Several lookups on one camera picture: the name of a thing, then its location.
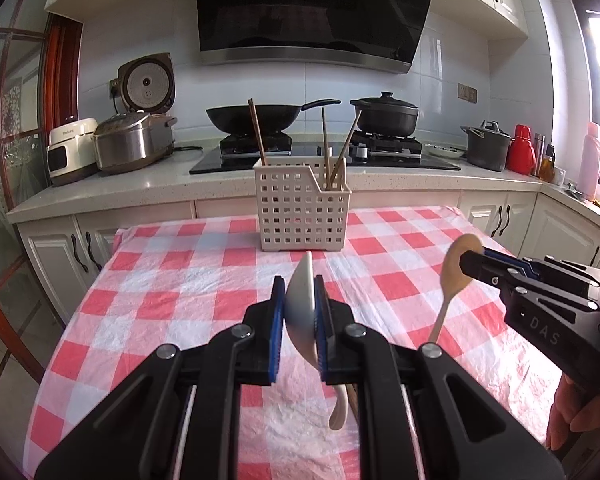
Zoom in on steel thermos bottle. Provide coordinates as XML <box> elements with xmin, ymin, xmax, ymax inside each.
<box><xmin>531</xmin><ymin>133</ymin><xmax>546</xmax><ymax>177</ymax></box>

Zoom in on pink bottle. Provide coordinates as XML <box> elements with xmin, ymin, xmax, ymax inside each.
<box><xmin>578</xmin><ymin>122</ymin><xmax>600</xmax><ymax>202</ymax></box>

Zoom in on black wok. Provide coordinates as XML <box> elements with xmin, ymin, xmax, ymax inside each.
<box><xmin>205</xmin><ymin>98</ymin><xmax>342</xmax><ymax>136</ymax></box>

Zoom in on single wooden chopstick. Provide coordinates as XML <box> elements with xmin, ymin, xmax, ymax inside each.
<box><xmin>330</xmin><ymin>110</ymin><xmax>362</xmax><ymax>191</ymax></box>
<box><xmin>247</xmin><ymin>99</ymin><xmax>267</xmax><ymax>166</ymax></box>
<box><xmin>321</xmin><ymin>107</ymin><xmax>331</xmax><ymax>191</ymax></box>

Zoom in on grey stockpot with lid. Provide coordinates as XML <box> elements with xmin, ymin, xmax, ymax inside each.
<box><xmin>461</xmin><ymin>120</ymin><xmax>513</xmax><ymax>172</ymax></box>

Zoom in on amber oil bottle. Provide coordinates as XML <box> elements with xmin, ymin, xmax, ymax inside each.
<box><xmin>539</xmin><ymin>144</ymin><xmax>557</xmax><ymax>183</ymax></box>

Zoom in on white ceramic spoon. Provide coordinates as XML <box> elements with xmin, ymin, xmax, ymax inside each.
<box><xmin>285</xmin><ymin>251</ymin><xmax>349</xmax><ymax>431</ymax></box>

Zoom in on red-brown framed glass door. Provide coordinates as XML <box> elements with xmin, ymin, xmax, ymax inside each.
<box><xmin>0</xmin><ymin>12</ymin><xmax>83</xmax><ymax>411</ymax></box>

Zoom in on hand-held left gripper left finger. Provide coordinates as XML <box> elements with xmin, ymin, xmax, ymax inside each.
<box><xmin>34</xmin><ymin>276</ymin><xmax>287</xmax><ymax>480</ymax></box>

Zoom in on white perforated plastic basket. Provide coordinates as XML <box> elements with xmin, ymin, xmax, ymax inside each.
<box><xmin>254</xmin><ymin>156</ymin><xmax>352</xmax><ymax>253</ymax></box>

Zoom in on person's right hand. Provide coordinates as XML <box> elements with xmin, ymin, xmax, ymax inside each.
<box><xmin>546</xmin><ymin>374</ymin><xmax>598</xmax><ymax>453</ymax></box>

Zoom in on black lidded casserole pot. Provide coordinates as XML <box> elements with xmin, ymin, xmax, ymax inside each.
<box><xmin>350</xmin><ymin>91</ymin><xmax>421</xmax><ymax>138</ymax></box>

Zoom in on black glass gas hob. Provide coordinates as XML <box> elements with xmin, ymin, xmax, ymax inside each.
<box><xmin>189</xmin><ymin>132</ymin><xmax>462</xmax><ymax>176</ymax></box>

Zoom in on black range hood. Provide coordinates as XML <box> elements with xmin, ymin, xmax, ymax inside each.
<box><xmin>196</xmin><ymin>0</ymin><xmax>440</xmax><ymax>75</ymax></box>

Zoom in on red thermos flask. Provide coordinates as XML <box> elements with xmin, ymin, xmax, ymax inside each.
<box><xmin>506</xmin><ymin>124</ymin><xmax>533</xmax><ymax>176</ymax></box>

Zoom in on light wooden spoon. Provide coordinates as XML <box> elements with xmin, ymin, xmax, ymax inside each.
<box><xmin>427</xmin><ymin>234</ymin><xmax>484</xmax><ymax>346</ymax></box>

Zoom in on light stone countertop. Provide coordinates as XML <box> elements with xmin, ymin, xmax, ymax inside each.
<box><xmin>6</xmin><ymin>137</ymin><xmax>600</xmax><ymax>233</ymax></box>

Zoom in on red white checkered tablecloth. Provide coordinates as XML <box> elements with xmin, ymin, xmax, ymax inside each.
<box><xmin>24</xmin><ymin>205</ymin><xmax>566</xmax><ymax>480</ymax></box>

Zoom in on silver rice cooker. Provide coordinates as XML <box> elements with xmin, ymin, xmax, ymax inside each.
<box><xmin>93</xmin><ymin>111</ymin><xmax>179</xmax><ymax>176</ymax></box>

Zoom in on small white cooker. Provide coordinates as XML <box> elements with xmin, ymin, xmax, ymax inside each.
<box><xmin>47</xmin><ymin>117</ymin><xmax>100</xmax><ymax>187</ymax></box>

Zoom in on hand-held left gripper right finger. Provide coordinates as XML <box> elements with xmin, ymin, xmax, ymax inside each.
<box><xmin>312</xmin><ymin>275</ymin><xmax>566</xmax><ymax>480</ymax></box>

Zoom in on small plate with food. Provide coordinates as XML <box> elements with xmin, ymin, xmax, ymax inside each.
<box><xmin>425</xmin><ymin>142</ymin><xmax>467</xmax><ymax>158</ymax></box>

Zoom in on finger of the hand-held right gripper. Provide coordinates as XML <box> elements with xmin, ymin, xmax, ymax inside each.
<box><xmin>482</xmin><ymin>246</ymin><xmax>600</xmax><ymax>287</ymax></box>
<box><xmin>459</xmin><ymin>251</ymin><xmax>527</xmax><ymax>294</ymax></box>

